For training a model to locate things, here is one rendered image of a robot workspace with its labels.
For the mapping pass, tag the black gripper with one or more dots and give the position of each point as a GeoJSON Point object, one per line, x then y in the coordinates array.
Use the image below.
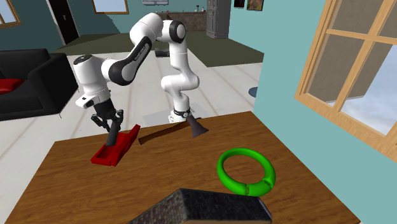
{"type": "Point", "coordinates": [104, 110]}

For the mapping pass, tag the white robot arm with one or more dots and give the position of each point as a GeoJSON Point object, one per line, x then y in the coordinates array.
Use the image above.
{"type": "Point", "coordinates": [180, 62]}

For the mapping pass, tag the dark grey upright block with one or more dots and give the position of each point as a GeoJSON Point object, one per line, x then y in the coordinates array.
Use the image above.
{"type": "Point", "coordinates": [112, 136]}

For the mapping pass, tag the red open case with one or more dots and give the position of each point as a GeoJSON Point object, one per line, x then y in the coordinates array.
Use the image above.
{"type": "Point", "coordinates": [124, 145]}

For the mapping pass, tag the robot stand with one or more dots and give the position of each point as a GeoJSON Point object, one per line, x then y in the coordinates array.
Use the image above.
{"type": "Point", "coordinates": [158, 117]}

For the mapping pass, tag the black sofa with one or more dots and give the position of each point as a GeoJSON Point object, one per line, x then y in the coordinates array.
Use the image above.
{"type": "Point", "coordinates": [46, 80]}

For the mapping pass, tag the brown wooden table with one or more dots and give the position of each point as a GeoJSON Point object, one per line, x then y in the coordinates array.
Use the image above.
{"type": "Point", "coordinates": [173, 173]}

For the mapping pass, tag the red cushion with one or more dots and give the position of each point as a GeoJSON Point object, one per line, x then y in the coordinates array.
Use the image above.
{"type": "Point", "coordinates": [9, 85]}

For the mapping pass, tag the black door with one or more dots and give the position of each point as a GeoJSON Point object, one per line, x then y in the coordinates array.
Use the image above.
{"type": "Point", "coordinates": [66, 21]}

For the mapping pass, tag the small wooden-framed window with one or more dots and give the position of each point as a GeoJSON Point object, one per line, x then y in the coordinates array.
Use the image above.
{"type": "Point", "coordinates": [110, 5]}
{"type": "Point", "coordinates": [7, 12]}

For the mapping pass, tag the dark grey textured box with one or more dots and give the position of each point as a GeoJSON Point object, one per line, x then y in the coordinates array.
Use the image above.
{"type": "Point", "coordinates": [201, 208]}

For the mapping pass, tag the dark kitchen counter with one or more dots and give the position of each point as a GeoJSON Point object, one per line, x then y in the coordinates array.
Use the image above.
{"type": "Point", "coordinates": [192, 21]}

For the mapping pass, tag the blue round rug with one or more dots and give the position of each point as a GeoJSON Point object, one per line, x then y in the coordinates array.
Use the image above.
{"type": "Point", "coordinates": [253, 92]}

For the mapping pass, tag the large wooden-framed window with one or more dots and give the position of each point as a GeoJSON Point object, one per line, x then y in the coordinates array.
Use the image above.
{"type": "Point", "coordinates": [341, 124]}

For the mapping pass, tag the dark wall picture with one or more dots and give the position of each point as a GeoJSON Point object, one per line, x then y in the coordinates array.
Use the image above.
{"type": "Point", "coordinates": [238, 3]}

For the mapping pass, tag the brown wall picture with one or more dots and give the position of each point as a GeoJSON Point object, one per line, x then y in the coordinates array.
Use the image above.
{"type": "Point", "coordinates": [255, 4]}

